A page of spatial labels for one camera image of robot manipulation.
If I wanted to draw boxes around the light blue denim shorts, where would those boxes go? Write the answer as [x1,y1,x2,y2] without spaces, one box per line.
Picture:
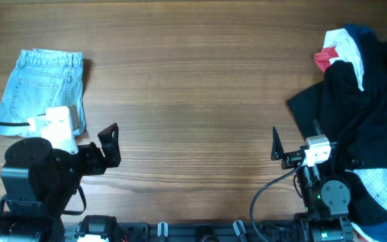
[0,48,86,136]

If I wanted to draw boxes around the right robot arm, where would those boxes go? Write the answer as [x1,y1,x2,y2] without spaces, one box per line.
[271,120,353,241]

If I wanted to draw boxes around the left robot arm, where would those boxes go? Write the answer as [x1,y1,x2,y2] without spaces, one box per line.
[0,124,121,241]

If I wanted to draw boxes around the black garment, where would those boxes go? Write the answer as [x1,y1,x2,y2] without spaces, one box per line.
[287,33,387,226]

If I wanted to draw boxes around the white red garment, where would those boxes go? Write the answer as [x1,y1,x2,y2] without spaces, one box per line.
[314,28,364,91]

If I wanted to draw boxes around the navy blue garment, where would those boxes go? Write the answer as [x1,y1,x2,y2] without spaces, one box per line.
[344,24,376,63]

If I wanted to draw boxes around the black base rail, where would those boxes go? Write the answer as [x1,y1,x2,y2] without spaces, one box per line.
[62,220,354,242]

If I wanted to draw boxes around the left black cable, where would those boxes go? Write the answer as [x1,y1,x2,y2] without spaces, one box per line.
[0,120,32,128]

